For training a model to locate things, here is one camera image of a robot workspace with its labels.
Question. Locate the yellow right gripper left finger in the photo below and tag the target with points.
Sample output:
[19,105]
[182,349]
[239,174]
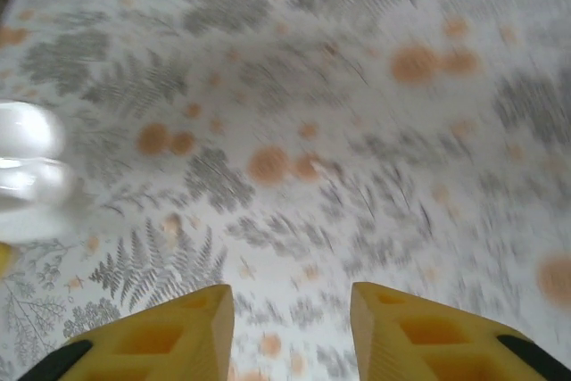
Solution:
[196,354]

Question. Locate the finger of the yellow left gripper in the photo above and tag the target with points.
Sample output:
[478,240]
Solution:
[6,258]

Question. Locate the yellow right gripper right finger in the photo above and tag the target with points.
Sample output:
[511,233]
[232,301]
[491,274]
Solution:
[383,354]

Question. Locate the cream earbud charging case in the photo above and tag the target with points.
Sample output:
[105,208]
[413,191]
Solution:
[27,140]

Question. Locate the floral printed tablecloth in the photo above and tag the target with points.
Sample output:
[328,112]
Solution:
[312,86]

